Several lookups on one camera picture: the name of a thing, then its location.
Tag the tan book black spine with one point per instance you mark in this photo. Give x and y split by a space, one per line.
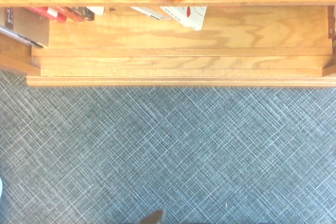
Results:
31 27

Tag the dark green spine book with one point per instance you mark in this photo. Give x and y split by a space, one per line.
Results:
89 15

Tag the white book red lips print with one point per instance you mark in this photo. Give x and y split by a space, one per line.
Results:
193 18

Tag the dark floral cover book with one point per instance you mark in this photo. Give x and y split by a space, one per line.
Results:
332 24

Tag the brown orange spine book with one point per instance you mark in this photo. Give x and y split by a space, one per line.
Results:
74 15

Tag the wooden bookshelf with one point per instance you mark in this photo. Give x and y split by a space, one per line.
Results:
168 61

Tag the rustic brown wooden table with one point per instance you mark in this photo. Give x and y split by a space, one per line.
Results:
153 218

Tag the thin black and white magazine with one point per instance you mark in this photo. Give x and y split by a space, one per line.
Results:
18 36

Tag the thin white booklet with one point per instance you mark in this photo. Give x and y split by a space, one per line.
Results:
151 12

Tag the small white book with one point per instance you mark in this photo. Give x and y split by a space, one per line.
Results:
97 10

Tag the red spine book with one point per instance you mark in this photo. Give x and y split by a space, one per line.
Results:
50 14

